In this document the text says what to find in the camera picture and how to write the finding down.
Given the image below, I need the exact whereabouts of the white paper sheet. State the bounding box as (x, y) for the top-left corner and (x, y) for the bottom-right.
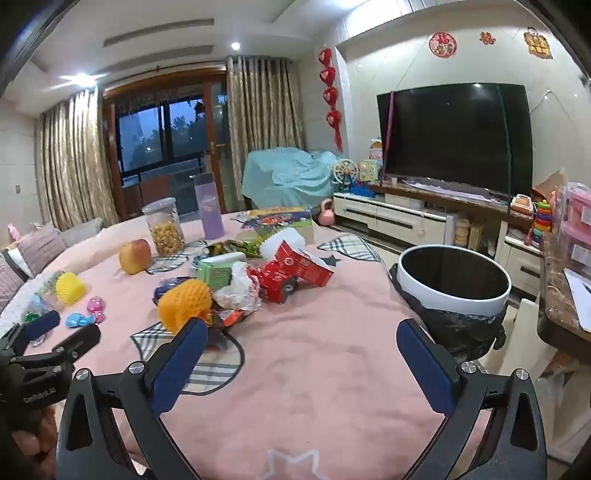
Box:
(563, 268), (591, 333)

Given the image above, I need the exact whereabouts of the ferris wheel toy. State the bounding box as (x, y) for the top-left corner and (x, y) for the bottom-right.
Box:
(332, 158), (370, 195)

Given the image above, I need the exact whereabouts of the purple bottle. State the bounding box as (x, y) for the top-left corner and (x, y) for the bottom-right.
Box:
(193, 173), (225, 241)

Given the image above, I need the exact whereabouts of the clear snack jar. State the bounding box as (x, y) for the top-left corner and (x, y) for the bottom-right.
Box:
(141, 197), (186, 257)

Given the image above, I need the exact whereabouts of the yellow spiky ball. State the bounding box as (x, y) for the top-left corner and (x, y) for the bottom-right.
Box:
(55, 272), (87, 304)

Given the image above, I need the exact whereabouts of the beige patterned curtain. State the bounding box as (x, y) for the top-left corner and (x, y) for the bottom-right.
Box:
(225, 54), (306, 213)
(34, 88), (121, 232)

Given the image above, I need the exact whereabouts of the white trash bin black bag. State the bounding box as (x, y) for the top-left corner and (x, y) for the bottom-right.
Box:
(387, 244), (512, 363)

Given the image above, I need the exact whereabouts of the grey sofa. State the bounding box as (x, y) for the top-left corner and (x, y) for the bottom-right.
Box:
(0, 217), (105, 319)

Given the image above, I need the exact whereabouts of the orange foam fruit net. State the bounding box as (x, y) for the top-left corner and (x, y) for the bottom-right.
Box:
(157, 278), (213, 334)

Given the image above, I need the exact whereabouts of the pink storage box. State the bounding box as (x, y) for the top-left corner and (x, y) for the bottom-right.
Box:
(554, 182), (591, 228)
(556, 227), (591, 278)

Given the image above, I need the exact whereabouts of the pink sofa cushion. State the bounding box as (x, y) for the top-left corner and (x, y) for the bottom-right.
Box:
(16, 224), (68, 278)

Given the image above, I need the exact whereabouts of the white TV cabinet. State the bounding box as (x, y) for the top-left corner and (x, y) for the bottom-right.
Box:
(332, 182), (546, 296)

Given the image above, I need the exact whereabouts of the white crumpled plastic bag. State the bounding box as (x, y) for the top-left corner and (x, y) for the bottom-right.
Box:
(212, 261), (262, 315)

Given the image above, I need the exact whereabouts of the yellow red wall sticker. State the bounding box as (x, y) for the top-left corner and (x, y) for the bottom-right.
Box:
(523, 27), (553, 60)

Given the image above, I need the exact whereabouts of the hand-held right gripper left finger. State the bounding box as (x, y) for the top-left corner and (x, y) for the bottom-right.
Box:
(55, 318), (208, 480)

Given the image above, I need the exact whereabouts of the person's left hand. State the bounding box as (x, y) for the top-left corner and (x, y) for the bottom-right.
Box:
(13, 406), (58, 469)

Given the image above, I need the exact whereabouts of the stacking ring toy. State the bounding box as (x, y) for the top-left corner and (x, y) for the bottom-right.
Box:
(529, 199), (552, 250)

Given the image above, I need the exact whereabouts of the red heart hanging decoration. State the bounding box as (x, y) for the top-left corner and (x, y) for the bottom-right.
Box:
(318, 47), (345, 153)

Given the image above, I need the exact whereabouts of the red orange snack wrapper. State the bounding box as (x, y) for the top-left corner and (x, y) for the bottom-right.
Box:
(208, 309), (245, 330)

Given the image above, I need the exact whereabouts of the round red wall sticker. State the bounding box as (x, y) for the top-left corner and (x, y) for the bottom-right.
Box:
(428, 31), (458, 59)

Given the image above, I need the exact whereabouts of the wooden glass balcony door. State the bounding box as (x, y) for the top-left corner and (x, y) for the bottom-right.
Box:
(102, 82), (229, 222)

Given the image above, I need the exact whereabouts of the teal covered armchair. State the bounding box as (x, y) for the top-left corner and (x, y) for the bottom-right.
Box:
(242, 148), (345, 213)

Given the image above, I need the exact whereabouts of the red carton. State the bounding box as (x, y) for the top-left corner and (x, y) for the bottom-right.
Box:
(249, 263), (301, 304)
(274, 241), (334, 287)

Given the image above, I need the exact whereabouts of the white foam fruit net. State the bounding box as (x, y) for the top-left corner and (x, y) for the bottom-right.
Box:
(261, 228), (308, 259)

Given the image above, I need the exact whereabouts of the green box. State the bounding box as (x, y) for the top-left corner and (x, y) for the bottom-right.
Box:
(198, 256), (245, 291)

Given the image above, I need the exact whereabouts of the black television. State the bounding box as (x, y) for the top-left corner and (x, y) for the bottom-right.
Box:
(376, 83), (534, 197)

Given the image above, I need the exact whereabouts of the brown marble counter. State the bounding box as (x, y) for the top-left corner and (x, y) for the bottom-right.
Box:
(536, 231), (591, 356)

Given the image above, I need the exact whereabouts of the red yellow apple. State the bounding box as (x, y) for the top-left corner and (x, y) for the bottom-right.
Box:
(119, 239), (152, 275)

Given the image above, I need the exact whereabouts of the colourful book box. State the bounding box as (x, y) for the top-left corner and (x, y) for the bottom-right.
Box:
(230, 206), (315, 243)

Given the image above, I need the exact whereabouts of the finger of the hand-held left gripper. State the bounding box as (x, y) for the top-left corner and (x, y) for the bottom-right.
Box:
(0, 310), (62, 358)
(9, 324), (101, 370)

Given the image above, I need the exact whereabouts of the blue wrapper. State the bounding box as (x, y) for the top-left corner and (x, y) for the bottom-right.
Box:
(153, 277), (190, 301)

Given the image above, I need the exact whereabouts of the pink blanket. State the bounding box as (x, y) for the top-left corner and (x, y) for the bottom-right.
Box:
(0, 210), (485, 480)

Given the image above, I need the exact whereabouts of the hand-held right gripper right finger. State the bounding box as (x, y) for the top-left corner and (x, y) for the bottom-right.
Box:
(396, 318), (548, 480)

